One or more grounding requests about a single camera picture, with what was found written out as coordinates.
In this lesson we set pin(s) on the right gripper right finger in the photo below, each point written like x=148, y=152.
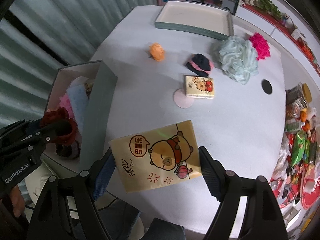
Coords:
x=218, y=180

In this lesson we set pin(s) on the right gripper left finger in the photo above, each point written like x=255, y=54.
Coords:
x=94, y=181

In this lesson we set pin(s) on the dark red fabric flower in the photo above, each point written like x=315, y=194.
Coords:
x=62, y=129

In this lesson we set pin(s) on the yellow cartoon tissue pack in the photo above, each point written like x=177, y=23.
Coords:
x=157, y=158

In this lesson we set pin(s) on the dark striped knit hat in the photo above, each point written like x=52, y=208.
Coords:
x=69, y=152

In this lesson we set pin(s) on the tan cloth pouch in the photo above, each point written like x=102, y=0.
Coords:
x=89, y=86

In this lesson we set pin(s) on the person hand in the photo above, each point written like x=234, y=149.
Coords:
x=18, y=202

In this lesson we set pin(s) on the pink fluffy bath sponge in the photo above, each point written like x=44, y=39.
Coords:
x=65, y=103

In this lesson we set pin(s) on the light blue cloth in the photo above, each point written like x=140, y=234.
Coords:
x=79, y=101

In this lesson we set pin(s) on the white cloth cap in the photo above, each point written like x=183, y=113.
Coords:
x=78, y=81

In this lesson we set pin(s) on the grey cardboard storage box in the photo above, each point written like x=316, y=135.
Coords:
x=92, y=140

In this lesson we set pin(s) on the pink round coaster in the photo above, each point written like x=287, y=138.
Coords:
x=181, y=100

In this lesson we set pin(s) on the small cartoon tissue pack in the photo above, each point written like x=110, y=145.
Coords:
x=199, y=87

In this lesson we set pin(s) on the black round table hole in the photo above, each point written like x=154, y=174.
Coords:
x=266, y=86

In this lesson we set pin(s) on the teal curtain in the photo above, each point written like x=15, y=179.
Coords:
x=38, y=37

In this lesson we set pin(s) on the navy pink knit hat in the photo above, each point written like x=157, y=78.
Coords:
x=200, y=65

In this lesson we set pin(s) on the mint green bath pouf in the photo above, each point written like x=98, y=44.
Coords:
x=238, y=59

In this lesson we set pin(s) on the orange fabric flower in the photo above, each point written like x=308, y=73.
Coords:
x=157, y=52

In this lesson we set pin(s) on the magenta bath pouf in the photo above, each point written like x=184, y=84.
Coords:
x=261, y=46

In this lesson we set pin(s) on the grey box lid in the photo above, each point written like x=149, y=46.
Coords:
x=196, y=18

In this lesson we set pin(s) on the red shelf with clutter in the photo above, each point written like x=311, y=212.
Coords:
x=289, y=29

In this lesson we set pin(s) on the green potted plant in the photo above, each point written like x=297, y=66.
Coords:
x=268, y=7

